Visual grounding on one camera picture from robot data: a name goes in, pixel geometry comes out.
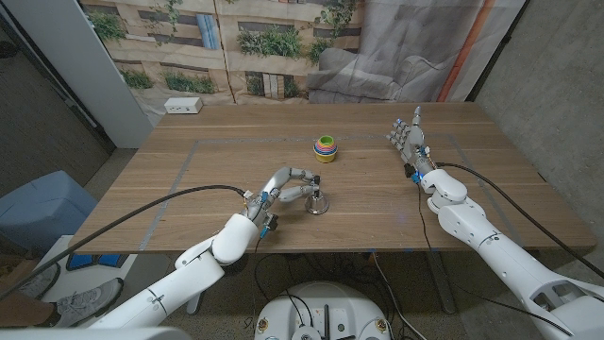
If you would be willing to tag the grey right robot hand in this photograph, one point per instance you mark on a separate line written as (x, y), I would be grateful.
(414, 146)

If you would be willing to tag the white wall panel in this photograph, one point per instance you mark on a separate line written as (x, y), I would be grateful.
(85, 71)

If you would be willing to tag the blue floor pad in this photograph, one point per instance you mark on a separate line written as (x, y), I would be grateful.
(112, 260)
(80, 262)

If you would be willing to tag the grey sneaker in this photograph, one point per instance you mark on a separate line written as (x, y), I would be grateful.
(89, 302)
(40, 281)

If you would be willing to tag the blue upholstered seat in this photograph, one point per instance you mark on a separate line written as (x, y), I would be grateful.
(42, 203)

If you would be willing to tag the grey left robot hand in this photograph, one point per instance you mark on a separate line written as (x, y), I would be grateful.
(278, 184)

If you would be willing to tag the black round disc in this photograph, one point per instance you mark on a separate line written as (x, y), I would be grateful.
(238, 270)

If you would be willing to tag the white power strip box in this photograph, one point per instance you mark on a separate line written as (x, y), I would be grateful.
(183, 105)

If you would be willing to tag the grey metal table leg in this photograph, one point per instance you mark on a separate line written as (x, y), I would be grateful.
(441, 283)
(194, 304)

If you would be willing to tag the stack of colourful toy cups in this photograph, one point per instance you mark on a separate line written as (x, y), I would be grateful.
(325, 151)

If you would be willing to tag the black backdrop stand pole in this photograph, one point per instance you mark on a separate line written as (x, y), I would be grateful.
(500, 47)

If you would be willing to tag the grey tape outline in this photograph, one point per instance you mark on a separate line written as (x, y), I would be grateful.
(259, 140)

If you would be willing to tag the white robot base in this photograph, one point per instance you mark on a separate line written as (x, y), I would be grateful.
(325, 297)

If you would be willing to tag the brown trouser leg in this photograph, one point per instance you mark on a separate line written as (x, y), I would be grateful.
(23, 311)

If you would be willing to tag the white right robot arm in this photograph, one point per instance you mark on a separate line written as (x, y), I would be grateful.
(500, 255)

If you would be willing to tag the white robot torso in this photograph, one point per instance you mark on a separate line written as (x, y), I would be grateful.
(94, 334)

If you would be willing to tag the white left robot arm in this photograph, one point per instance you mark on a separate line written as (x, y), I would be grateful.
(189, 278)

